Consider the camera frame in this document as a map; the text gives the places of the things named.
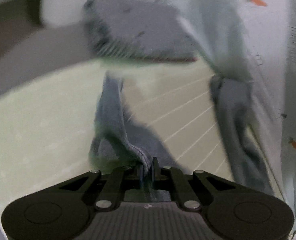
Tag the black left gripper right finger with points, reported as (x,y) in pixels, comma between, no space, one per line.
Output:
(173,180)

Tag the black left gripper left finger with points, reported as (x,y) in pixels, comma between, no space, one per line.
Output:
(118,182)

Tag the blue denim jeans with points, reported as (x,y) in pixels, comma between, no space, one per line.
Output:
(120,141)

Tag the grey striped folded garment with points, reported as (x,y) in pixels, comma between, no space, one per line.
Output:
(136,29)

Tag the light blue carrot-print sheet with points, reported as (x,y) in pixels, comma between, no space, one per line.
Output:
(255,41)

